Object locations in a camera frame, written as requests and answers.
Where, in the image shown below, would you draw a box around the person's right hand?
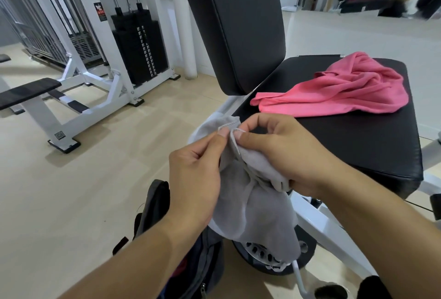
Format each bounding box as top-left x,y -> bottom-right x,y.
234,113 -> 344,200

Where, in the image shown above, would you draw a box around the person's left hand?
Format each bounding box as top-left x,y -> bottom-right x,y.
161,126 -> 231,239

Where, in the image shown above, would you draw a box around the grey backpack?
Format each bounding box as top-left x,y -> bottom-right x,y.
112,179 -> 225,299

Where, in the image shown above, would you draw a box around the grey towel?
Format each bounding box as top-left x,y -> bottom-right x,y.
187,115 -> 302,264

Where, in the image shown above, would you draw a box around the pink towel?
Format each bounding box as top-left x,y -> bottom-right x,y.
249,51 -> 410,118
175,257 -> 189,277

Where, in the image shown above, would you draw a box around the person's left forearm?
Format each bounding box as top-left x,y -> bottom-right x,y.
58,219 -> 204,299

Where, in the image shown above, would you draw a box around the person's black shorts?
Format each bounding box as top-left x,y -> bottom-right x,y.
356,276 -> 393,299

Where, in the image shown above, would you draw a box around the black seat pad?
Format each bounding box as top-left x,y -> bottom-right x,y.
231,54 -> 424,200

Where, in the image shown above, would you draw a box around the white lever with black grip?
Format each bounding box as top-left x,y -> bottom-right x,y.
291,259 -> 349,299

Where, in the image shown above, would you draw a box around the black backrest pad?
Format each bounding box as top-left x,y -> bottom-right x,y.
175,0 -> 287,96

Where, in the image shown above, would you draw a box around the small black roller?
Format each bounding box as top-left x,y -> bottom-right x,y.
430,193 -> 441,221

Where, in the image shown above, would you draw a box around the black weight stack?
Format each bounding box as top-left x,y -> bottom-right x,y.
111,2 -> 170,86

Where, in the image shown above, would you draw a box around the white vertical pipe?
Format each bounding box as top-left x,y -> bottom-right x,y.
168,0 -> 199,80

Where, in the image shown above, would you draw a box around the grey metal railing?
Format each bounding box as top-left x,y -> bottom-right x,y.
0,0 -> 106,68

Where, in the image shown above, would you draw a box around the white weight machine frame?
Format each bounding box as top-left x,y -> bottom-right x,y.
0,0 -> 181,154

